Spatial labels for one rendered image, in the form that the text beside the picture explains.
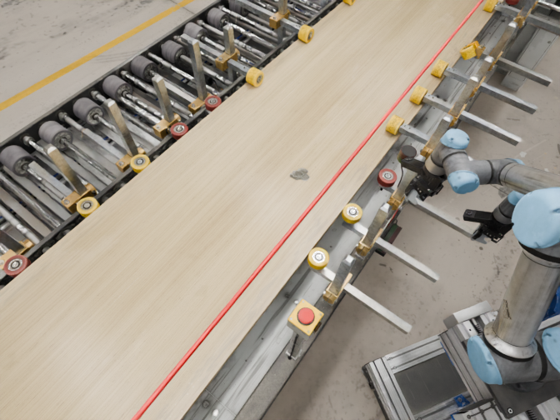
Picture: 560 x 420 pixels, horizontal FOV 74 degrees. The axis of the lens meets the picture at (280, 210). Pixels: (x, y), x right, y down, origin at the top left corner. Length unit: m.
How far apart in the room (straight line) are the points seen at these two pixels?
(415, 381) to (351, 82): 1.54
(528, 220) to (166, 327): 1.09
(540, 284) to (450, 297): 1.62
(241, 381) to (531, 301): 1.05
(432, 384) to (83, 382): 1.56
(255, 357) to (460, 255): 1.61
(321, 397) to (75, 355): 1.28
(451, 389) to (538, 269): 1.33
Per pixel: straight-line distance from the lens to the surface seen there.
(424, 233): 2.69
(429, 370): 2.17
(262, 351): 1.60
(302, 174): 1.60
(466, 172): 1.20
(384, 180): 1.66
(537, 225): 0.88
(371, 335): 2.33
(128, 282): 1.47
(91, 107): 2.12
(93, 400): 1.41
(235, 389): 1.59
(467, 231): 1.72
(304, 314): 1.01
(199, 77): 1.93
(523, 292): 0.99
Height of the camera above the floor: 2.20
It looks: 59 degrees down
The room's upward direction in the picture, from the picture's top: 3 degrees clockwise
